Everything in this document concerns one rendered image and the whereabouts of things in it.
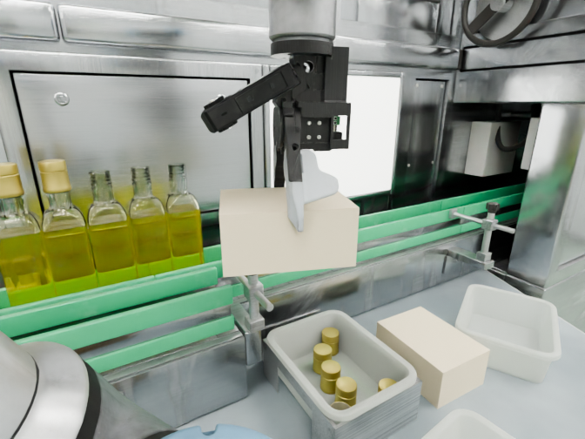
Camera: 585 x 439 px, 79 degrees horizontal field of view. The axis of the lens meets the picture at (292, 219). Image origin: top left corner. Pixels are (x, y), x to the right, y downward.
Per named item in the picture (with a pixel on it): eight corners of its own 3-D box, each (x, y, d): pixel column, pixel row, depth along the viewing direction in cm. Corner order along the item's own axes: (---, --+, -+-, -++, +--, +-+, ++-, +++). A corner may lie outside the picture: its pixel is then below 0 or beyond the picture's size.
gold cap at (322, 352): (335, 370, 65) (336, 351, 64) (319, 377, 64) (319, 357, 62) (324, 359, 68) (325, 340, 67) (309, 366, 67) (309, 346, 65)
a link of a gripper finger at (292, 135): (305, 176, 37) (297, 102, 39) (291, 176, 36) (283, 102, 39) (298, 192, 41) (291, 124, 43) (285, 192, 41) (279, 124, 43)
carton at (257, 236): (355, 266, 43) (359, 207, 41) (223, 277, 41) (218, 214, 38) (329, 233, 55) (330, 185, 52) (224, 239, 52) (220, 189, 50)
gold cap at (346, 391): (360, 408, 57) (362, 387, 56) (343, 417, 56) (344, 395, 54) (346, 393, 60) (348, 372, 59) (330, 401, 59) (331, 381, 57)
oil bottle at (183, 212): (199, 289, 72) (190, 186, 65) (209, 302, 67) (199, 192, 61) (171, 297, 69) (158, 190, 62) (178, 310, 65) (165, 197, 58)
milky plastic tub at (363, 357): (335, 341, 76) (337, 306, 73) (419, 417, 58) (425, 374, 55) (262, 371, 68) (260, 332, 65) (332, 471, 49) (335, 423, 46)
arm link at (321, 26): (272, -12, 35) (264, 9, 42) (272, 40, 36) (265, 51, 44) (346, -7, 36) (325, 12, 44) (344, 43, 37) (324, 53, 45)
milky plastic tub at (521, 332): (547, 335, 81) (556, 301, 78) (551, 401, 63) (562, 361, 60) (464, 312, 90) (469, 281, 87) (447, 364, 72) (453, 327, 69)
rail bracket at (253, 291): (238, 296, 69) (235, 235, 65) (279, 344, 55) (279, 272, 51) (223, 300, 67) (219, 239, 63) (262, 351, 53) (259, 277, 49)
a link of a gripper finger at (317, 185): (348, 222, 37) (337, 144, 40) (292, 225, 36) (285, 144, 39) (339, 229, 40) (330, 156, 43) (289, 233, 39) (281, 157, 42)
